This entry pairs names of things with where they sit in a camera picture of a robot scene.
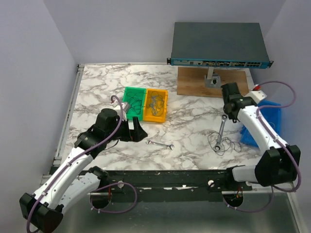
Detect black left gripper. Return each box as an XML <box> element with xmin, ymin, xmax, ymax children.
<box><xmin>106</xmin><ymin>116</ymin><xmax>147</xmax><ymax>142</ymax></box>

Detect blue cable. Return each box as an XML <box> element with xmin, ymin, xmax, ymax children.
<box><xmin>147</xmin><ymin>91</ymin><xmax>165</xmax><ymax>117</ymax></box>

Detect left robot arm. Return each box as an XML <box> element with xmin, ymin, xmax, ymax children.
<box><xmin>19</xmin><ymin>108</ymin><xmax>148</xmax><ymax>233</ymax></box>

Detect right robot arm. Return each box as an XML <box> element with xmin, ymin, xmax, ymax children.
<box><xmin>221</xmin><ymin>83</ymin><xmax>301</xmax><ymax>192</ymax></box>

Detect silver open-end wrench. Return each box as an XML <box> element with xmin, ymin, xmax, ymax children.
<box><xmin>146</xmin><ymin>139</ymin><xmax>174</xmax><ymax>150</ymax></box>

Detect grey metal stand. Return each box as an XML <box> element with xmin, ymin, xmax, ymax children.
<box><xmin>204</xmin><ymin>67</ymin><xmax>221</xmax><ymax>89</ymax></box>

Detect yellow plastic bin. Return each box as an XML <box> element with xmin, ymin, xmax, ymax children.
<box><xmin>143</xmin><ymin>88</ymin><xmax>168</xmax><ymax>123</ymax></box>

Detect green plastic bin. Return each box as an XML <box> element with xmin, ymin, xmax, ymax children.
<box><xmin>122</xmin><ymin>86</ymin><xmax>146</xmax><ymax>121</ymax></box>

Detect blue plastic bin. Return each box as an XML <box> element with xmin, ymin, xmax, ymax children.
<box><xmin>240</xmin><ymin>100</ymin><xmax>281</xmax><ymax>148</ymax></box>

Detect brown wooden board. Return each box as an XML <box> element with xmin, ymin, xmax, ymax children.
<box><xmin>177</xmin><ymin>67</ymin><xmax>254</xmax><ymax>98</ymax></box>

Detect silver ratchet wrench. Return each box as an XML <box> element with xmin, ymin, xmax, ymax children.
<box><xmin>214</xmin><ymin>114</ymin><xmax>228</xmax><ymax>152</ymax></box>

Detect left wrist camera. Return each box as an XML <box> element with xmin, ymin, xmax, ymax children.
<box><xmin>113</xmin><ymin>102</ymin><xmax>131</xmax><ymax>121</ymax></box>

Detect grey network switch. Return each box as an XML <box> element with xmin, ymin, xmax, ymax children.
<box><xmin>167</xmin><ymin>22</ymin><xmax>273</xmax><ymax>69</ymax></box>

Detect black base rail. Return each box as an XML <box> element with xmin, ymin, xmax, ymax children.
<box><xmin>88</xmin><ymin>166</ymin><xmax>252</xmax><ymax>202</ymax></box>

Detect aluminium frame rail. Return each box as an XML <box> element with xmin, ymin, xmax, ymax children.
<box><xmin>25</xmin><ymin>64</ymin><xmax>85</xmax><ymax>194</ymax></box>

